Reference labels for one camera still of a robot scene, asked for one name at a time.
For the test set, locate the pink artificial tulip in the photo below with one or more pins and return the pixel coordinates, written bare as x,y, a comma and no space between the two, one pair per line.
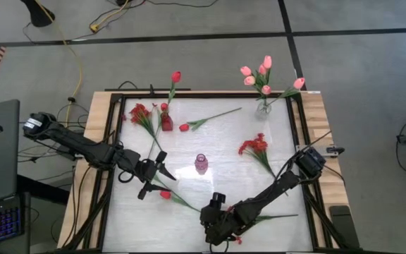
299,83
249,80
266,90
245,71
267,62
262,70

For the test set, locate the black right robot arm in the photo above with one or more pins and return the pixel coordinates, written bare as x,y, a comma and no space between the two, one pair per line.
277,190

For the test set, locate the black flat device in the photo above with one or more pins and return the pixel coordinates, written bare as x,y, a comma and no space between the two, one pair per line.
344,225

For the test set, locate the black metal table frame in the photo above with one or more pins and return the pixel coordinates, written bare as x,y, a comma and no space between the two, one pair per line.
203,95

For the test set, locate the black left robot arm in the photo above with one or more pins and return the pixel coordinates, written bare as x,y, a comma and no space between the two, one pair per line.
83,150

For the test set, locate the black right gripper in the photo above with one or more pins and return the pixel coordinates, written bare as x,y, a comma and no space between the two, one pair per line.
220,222

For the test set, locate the black stand base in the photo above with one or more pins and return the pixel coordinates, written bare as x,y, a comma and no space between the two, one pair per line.
39,16

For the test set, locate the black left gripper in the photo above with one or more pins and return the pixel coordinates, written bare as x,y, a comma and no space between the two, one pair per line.
143,169

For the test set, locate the red artificial flower bunch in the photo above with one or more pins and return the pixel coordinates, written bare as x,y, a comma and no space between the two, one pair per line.
139,113
256,144
238,241

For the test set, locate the red glass vase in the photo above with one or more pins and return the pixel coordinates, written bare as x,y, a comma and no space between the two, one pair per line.
167,122

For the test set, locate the thin black bar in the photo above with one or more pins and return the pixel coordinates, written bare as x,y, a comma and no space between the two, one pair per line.
146,89

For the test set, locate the purple glass vase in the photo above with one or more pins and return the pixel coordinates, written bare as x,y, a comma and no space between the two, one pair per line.
201,163

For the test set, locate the clear glass vase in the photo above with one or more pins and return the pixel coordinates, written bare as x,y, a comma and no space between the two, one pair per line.
263,112

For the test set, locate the black desk beam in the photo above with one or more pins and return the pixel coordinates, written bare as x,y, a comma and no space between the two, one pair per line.
41,190

